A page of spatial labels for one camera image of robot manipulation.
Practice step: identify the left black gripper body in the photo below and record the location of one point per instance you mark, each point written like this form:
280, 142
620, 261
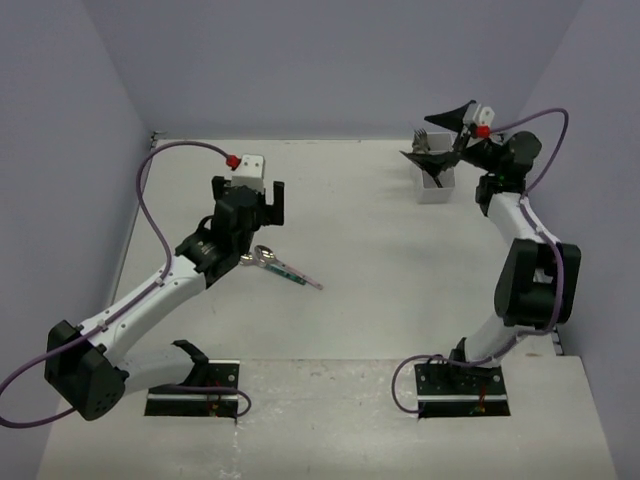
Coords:
245, 244

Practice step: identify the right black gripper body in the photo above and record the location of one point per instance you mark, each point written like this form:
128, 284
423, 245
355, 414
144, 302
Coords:
483, 154

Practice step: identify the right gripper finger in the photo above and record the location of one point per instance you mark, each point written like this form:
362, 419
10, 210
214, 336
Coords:
451, 120
435, 164

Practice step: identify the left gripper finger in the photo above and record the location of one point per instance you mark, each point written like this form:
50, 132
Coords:
274, 212
219, 186

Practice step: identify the all-silver fork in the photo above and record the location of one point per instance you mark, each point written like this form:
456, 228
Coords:
422, 140

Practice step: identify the teal handled spoon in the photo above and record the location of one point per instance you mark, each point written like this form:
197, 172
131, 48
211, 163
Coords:
250, 260

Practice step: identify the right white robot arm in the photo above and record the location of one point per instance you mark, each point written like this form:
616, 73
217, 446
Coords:
536, 287

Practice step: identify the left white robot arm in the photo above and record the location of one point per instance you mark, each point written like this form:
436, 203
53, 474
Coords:
88, 364

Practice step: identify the white three-compartment utensil holder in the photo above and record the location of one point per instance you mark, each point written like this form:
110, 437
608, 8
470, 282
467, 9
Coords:
426, 191

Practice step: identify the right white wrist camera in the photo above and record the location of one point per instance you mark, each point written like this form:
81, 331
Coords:
478, 115

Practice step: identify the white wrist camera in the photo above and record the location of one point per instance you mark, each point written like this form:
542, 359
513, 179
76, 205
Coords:
250, 173
478, 115

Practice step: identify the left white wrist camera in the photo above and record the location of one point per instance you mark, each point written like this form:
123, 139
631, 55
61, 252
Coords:
250, 173

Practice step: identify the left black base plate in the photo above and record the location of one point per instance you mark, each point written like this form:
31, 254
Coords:
162, 402

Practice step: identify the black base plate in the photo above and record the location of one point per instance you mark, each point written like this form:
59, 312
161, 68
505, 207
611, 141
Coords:
445, 391
162, 402

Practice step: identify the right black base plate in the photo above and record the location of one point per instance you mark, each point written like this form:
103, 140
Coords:
445, 391

